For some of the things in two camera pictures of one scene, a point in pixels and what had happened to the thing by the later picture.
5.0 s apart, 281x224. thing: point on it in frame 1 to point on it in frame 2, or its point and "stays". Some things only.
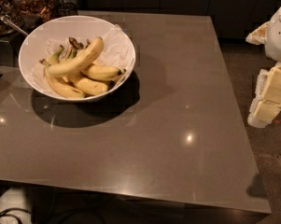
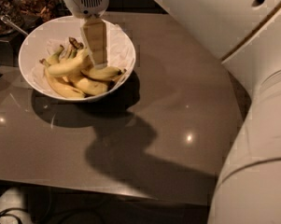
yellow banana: x=103 y=73 stays
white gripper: x=279 y=36 to x=85 y=1
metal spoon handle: x=6 y=19 stays
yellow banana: x=61 y=85 stays
